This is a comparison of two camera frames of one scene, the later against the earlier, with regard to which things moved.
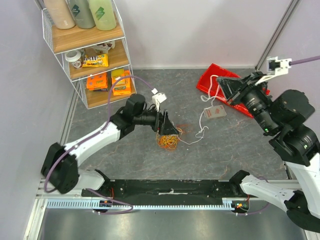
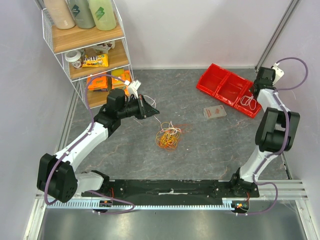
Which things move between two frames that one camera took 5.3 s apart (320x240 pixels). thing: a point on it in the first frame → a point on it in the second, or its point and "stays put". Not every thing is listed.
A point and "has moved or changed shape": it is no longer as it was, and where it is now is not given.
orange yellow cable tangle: (169, 141) stays put
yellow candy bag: (95, 61) stays put
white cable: (205, 108) has moved or changed shape
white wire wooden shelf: (96, 59) stays put
